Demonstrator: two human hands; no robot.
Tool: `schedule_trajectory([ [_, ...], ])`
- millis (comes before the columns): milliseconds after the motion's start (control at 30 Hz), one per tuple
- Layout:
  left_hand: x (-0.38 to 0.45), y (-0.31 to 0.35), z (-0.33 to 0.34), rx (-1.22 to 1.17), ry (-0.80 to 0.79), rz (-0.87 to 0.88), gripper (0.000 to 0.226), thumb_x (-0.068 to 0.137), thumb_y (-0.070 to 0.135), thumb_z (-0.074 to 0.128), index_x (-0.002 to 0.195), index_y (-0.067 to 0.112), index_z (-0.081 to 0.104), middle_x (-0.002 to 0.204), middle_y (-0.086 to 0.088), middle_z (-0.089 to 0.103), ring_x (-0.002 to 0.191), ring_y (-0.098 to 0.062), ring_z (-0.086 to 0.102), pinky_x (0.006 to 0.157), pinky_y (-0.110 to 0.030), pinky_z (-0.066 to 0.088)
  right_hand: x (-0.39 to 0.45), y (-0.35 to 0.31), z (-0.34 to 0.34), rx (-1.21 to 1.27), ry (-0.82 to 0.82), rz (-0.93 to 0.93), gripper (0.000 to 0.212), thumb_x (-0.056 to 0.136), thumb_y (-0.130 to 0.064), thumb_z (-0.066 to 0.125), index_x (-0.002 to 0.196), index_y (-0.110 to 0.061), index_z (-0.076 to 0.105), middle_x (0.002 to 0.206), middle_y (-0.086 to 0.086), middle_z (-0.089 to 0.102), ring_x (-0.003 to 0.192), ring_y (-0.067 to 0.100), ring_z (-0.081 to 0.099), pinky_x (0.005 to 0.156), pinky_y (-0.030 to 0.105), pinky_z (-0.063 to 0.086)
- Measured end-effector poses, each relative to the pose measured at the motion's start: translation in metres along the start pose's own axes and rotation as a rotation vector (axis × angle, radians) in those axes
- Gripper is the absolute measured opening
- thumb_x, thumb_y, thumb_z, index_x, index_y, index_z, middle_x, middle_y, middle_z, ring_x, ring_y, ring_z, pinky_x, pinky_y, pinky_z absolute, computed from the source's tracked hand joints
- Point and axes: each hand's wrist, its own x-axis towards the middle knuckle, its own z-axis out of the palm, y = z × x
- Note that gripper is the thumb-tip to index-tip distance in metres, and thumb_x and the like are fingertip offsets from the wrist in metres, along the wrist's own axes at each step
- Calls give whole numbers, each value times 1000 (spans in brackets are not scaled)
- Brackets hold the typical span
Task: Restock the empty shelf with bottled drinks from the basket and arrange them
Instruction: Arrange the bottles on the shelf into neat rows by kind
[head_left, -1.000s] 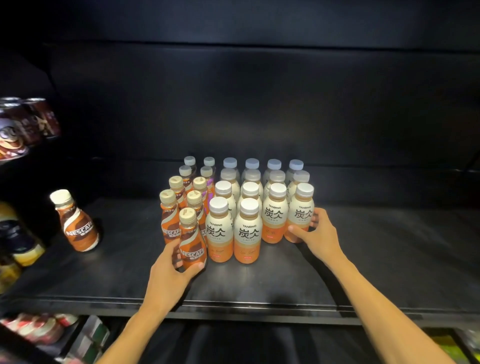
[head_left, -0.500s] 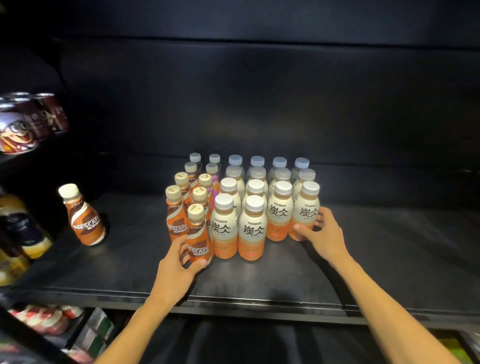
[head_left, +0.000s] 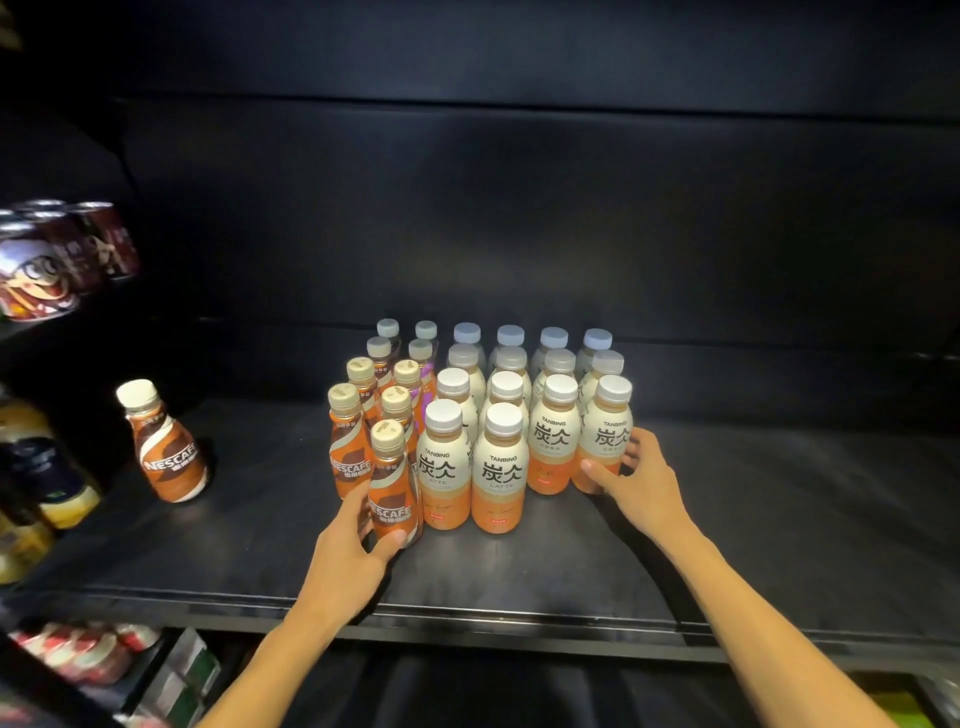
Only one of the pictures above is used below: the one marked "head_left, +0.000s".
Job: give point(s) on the person's right hand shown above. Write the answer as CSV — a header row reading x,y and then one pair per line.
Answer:
x,y
649,495

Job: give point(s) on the person's left hand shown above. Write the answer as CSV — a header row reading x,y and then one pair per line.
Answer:
x,y
345,570

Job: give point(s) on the black shelf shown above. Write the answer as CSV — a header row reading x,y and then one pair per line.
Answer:
x,y
750,487

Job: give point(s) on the person's left forearm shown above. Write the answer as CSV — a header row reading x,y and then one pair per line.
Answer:
x,y
270,675

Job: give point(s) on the person's right forearm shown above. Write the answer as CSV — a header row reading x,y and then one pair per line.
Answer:
x,y
772,645

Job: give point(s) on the row of white green cartons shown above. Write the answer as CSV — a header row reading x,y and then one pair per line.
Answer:
x,y
180,675

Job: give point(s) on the row of red white small bottles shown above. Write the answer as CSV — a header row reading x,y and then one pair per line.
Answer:
x,y
82,652

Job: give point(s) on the row of yellow dark label bottles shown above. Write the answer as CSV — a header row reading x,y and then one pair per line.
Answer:
x,y
45,465

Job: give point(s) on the row of yellow green snack packs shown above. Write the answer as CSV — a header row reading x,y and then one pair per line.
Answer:
x,y
900,709

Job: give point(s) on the black metal drinks rack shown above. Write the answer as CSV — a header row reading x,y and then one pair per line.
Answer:
x,y
37,690

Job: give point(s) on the group of cartoon drink cans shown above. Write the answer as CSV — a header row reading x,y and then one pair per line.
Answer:
x,y
37,277

